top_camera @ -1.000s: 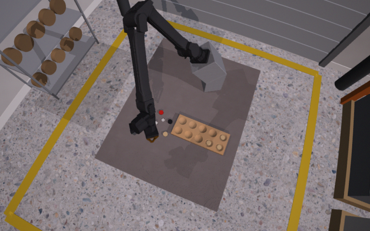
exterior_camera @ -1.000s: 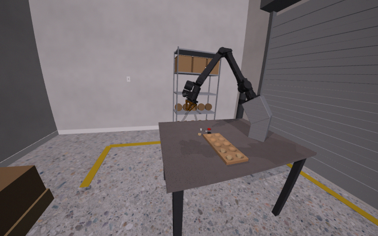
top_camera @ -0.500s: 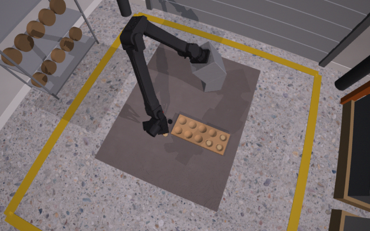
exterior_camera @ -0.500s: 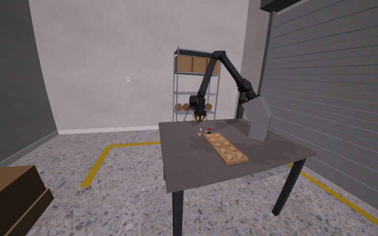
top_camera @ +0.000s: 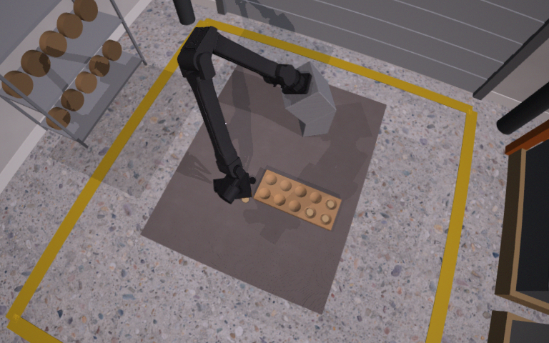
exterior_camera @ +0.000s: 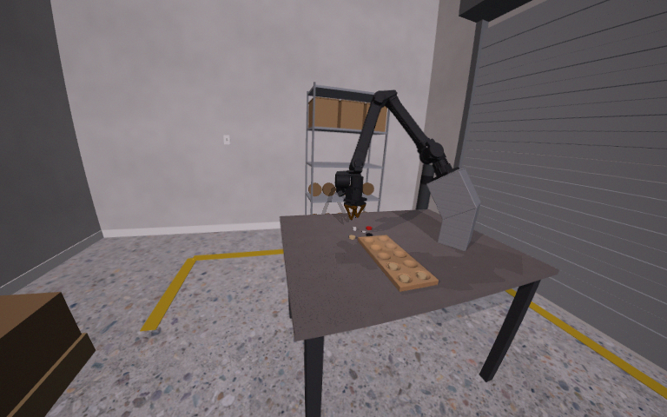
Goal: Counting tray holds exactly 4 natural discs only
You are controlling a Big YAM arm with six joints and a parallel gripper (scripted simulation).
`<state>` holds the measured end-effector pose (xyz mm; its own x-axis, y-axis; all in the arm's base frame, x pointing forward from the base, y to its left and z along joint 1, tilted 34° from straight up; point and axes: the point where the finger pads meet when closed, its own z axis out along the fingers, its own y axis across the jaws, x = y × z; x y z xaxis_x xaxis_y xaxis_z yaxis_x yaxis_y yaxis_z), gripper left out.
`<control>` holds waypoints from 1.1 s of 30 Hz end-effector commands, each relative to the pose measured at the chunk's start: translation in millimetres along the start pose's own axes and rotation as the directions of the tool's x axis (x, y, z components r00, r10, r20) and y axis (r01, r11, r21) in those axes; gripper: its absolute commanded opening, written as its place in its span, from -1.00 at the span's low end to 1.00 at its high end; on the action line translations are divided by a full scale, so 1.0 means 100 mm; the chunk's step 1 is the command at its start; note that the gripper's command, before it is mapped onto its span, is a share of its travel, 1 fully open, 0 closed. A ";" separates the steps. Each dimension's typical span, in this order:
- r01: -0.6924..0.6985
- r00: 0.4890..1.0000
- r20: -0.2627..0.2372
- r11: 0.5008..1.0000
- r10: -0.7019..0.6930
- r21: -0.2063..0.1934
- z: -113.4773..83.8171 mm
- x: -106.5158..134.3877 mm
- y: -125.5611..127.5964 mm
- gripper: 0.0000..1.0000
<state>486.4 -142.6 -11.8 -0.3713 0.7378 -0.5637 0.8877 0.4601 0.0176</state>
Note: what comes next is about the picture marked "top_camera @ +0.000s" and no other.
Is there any orange tray with round pockets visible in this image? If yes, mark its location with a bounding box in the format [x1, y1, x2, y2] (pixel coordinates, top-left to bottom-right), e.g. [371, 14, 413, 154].
[253, 169, 342, 231]

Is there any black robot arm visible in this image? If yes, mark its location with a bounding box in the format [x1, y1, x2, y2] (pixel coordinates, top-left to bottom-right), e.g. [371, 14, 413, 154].
[177, 26, 312, 204]

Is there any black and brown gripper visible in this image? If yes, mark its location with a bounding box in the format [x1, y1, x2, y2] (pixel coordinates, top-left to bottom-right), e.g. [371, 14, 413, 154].
[235, 173, 252, 199]

